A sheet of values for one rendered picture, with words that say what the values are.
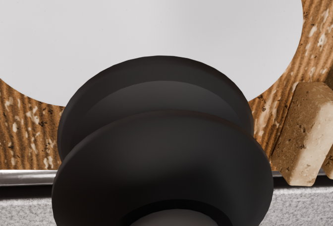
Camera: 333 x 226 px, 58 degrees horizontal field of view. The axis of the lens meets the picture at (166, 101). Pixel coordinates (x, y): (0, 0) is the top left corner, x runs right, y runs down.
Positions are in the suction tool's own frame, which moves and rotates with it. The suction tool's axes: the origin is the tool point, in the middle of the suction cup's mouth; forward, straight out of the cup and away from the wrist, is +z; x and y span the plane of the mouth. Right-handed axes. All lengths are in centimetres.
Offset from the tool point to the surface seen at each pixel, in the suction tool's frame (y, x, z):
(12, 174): 10.4, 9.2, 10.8
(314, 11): -8.6, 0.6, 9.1
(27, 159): 8.1, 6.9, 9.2
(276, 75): -6.3, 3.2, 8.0
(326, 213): -13.5, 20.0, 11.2
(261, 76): -5.5, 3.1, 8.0
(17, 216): 11.9, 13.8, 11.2
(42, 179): 8.7, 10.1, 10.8
